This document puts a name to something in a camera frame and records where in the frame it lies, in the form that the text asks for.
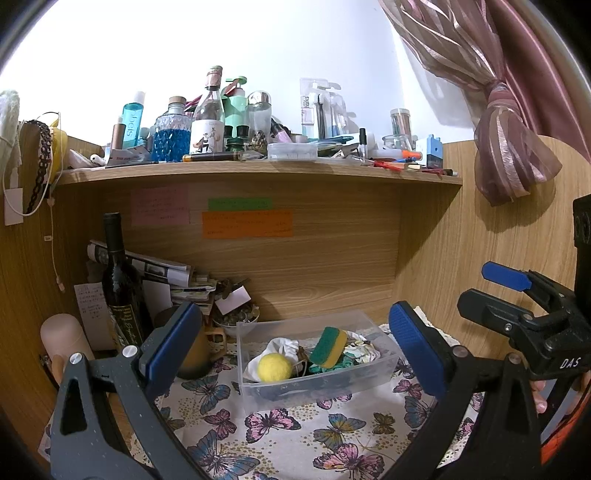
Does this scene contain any pink curtain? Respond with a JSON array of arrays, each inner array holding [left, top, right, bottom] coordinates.
[[381, 1, 590, 206]]

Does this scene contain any person's hand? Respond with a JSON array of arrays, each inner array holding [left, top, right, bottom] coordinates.
[[530, 380, 547, 414]]

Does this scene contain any mint pump bottle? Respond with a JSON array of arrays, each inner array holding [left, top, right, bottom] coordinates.
[[221, 76, 249, 128]]

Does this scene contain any dark glass bottle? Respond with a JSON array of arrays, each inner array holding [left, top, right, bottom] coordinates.
[[102, 212, 153, 349]]

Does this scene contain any pink cylinder bottle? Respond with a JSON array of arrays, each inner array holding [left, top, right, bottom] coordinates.
[[40, 313, 94, 384]]

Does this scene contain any pink sticky note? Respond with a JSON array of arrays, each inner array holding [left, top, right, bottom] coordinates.
[[130, 184, 190, 227]]

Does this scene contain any yellow felt ball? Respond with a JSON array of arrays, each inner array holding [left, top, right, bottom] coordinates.
[[257, 353, 294, 383]]

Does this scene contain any butterfly print cloth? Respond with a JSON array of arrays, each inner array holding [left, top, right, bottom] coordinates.
[[155, 310, 436, 479]]

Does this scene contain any green sticky note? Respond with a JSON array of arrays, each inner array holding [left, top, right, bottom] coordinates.
[[207, 197, 273, 212]]

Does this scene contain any white label glass bottle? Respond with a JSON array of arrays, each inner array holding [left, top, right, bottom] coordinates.
[[189, 65, 225, 154]]

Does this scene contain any clear flat case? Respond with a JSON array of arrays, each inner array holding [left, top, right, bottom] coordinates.
[[267, 143, 318, 161]]

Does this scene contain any orange sticky note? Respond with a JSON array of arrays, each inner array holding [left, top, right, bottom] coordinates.
[[201, 210, 294, 240]]

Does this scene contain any yellow green sponge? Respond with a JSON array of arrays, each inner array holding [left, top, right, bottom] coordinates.
[[310, 327, 346, 367]]

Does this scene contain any patterned fabric piece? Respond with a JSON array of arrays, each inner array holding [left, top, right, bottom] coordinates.
[[341, 331, 382, 366]]

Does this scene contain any teal spray bottle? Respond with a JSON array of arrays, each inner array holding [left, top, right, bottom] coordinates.
[[122, 91, 145, 149]]

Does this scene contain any stack of papers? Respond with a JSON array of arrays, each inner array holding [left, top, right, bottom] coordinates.
[[87, 240, 217, 310]]

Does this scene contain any white small box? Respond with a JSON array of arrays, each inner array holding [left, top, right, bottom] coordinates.
[[214, 286, 252, 316]]

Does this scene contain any blue liquid glass bottle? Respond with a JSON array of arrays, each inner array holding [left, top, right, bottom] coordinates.
[[151, 96, 192, 163]]

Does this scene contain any clear plastic bin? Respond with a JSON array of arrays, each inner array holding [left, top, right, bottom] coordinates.
[[236, 310, 402, 415]]

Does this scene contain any brown ceramic mug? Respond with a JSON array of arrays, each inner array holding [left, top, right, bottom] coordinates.
[[176, 304, 228, 380]]

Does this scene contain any wooden shelf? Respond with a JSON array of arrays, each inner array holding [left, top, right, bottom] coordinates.
[[59, 160, 463, 186]]

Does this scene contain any teal scrunchie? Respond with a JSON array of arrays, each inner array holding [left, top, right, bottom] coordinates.
[[308, 355, 360, 374]]

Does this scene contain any white sock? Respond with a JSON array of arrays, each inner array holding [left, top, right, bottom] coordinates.
[[242, 337, 301, 383]]

